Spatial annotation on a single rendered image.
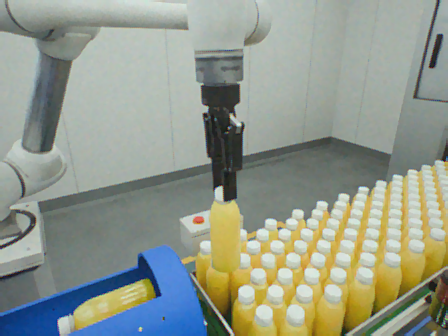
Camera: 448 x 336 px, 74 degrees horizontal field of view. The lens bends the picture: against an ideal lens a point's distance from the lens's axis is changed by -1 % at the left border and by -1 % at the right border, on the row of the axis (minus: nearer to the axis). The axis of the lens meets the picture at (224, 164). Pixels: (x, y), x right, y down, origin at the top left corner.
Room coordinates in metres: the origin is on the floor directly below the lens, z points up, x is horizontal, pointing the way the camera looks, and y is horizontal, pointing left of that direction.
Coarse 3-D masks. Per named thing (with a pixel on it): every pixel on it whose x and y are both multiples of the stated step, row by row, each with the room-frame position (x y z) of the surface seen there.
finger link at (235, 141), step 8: (232, 128) 0.52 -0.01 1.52; (232, 136) 0.52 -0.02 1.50; (240, 136) 0.53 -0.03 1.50; (232, 144) 0.52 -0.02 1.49; (240, 144) 0.53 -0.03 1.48; (232, 152) 0.52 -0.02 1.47; (240, 152) 0.53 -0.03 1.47; (232, 160) 0.52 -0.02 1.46; (240, 160) 0.53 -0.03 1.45; (232, 168) 0.52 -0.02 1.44; (240, 168) 0.53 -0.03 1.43
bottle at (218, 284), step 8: (208, 272) 0.67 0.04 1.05; (216, 272) 0.66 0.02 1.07; (208, 280) 0.66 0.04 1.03; (216, 280) 0.65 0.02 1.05; (224, 280) 0.66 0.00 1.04; (208, 288) 0.66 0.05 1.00; (216, 288) 0.65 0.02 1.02; (224, 288) 0.65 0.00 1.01; (216, 296) 0.65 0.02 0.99; (224, 296) 0.65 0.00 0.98; (216, 304) 0.65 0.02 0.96; (224, 304) 0.65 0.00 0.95; (208, 312) 0.67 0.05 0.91; (224, 312) 0.65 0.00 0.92
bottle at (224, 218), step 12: (216, 204) 0.56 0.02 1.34; (228, 204) 0.56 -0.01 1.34; (216, 216) 0.55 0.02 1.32; (228, 216) 0.55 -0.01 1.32; (216, 228) 0.55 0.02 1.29; (228, 228) 0.54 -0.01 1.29; (216, 240) 0.55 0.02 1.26; (228, 240) 0.54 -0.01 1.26; (216, 252) 0.55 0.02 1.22; (228, 252) 0.54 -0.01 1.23; (240, 252) 0.57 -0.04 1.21; (216, 264) 0.55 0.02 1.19; (228, 264) 0.54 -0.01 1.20
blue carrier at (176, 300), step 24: (144, 264) 0.61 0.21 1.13; (168, 264) 0.50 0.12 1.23; (72, 288) 0.53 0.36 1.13; (96, 288) 0.56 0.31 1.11; (168, 288) 0.45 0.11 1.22; (192, 288) 0.46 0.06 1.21; (24, 312) 0.48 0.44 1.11; (48, 312) 0.51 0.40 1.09; (72, 312) 0.53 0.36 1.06; (144, 312) 0.40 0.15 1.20; (168, 312) 0.41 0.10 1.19; (192, 312) 0.42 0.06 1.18
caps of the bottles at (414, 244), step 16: (400, 176) 1.25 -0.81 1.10; (416, 176) 1.25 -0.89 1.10; (432, 176) 1.25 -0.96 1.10; (384, 192) 1.11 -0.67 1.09; (400, 192) 1.10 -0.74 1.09; (416, 192) 1.10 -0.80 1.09; (432, 192) 1.10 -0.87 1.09; (320, 208) 0.98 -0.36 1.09; (336, 208) 0.99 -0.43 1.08; (400, 208) 0.98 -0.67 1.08; (416, 208) 0.98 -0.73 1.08; (432, 208) 0.98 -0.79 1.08; (272, 224) 0.85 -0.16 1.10; (288, 224) 0.86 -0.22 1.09; (336, 224) 0.85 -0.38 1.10; (352, 224) 0.86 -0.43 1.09; (368, 224) 0.87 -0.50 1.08; (400, 224) 0.86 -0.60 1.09; (416, 224) 0.86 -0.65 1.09; (432, 224) 0.87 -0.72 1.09; (320, 240) 0.76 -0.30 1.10; (368, 240) 0.76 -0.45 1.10; (416, 240) 0.76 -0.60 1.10; (320, 256) 0.69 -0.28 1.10; (336, 256) 0.69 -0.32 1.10; (368, 256) 0.69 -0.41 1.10; (336, 272) 0.62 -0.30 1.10; (368, 272) 0.62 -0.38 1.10
